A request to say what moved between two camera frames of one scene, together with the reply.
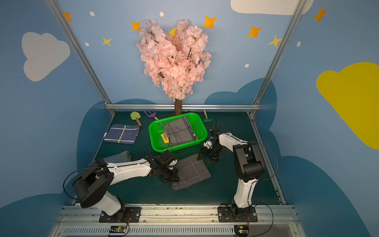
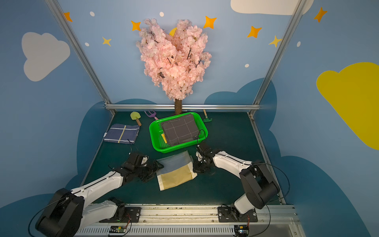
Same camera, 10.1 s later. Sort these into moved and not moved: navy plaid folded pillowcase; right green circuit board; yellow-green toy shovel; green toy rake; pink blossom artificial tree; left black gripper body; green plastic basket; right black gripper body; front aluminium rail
Moved: right black gripper body; left black gripper body
Not moved: green toy rake; navy plaid folded pillowcase; green plastic basket; pink blossom artificial tree; front aluminium rail; right green circuit board; yellow-green toy shovel
